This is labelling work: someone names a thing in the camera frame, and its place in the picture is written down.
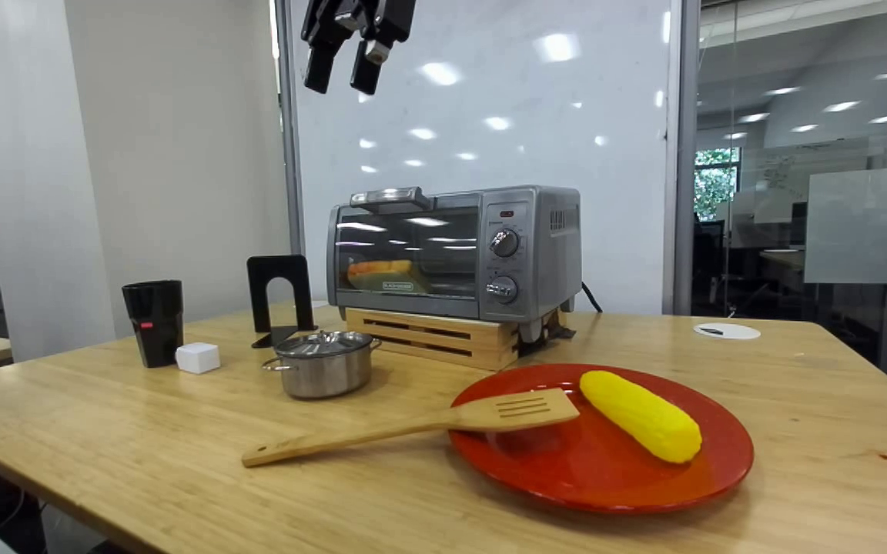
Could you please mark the whiteboard panel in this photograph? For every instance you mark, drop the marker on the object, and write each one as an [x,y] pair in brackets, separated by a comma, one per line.
[584,92]

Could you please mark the small white box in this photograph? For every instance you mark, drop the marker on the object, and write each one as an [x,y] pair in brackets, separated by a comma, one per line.
[199,359]

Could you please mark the black plastic cup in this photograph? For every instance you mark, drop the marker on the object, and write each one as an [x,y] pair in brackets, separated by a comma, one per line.
[156,314]

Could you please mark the silver toaster oven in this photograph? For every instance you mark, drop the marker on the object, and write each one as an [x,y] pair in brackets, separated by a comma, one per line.
[431,254]

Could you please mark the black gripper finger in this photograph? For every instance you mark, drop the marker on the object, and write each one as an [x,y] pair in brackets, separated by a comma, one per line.
[367,62]
[326,41]

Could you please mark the yellow toy corn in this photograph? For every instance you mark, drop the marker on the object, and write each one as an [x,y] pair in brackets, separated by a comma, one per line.
[664,427]

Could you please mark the small steel pot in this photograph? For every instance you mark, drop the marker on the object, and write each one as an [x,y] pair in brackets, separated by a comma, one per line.
[326,361]

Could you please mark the wooden slotted spatula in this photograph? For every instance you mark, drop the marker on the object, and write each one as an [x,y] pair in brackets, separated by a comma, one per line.
[491,417]

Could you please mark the wooden crate stand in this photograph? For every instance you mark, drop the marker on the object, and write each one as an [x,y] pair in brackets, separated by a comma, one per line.
[455,338]

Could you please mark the red plate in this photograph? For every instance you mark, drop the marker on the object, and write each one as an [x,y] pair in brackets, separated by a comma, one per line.
[596,465]

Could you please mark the oven knob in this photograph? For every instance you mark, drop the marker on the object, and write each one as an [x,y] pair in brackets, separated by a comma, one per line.
[504,288]
[506,240]

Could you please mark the white table grommet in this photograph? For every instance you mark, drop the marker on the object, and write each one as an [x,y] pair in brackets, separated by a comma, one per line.
[729,329]

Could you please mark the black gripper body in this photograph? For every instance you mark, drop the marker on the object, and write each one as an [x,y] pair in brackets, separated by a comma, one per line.
[374,18]

